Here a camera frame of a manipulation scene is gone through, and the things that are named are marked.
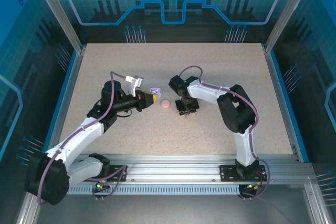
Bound purple earbud charging case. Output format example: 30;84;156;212
149;87;162;99

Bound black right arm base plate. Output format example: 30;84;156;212
219;165;266;182

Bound aluminium frame post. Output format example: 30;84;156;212
263;0;313;54
29;0;87;54

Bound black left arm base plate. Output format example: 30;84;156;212
80;165;129;182

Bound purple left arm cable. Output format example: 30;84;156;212
37;71;129;206

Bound cable connector with green light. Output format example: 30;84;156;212
244;182;265;191
93;180;110;193

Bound slotted grey cable duct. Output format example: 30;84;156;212
67;185;244;196

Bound blue aluminium table side rail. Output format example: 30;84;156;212
263;47;310;164
43;47;86;156

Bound aluminium lower frame bar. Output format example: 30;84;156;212
14;202;40;224
304;182;329;224

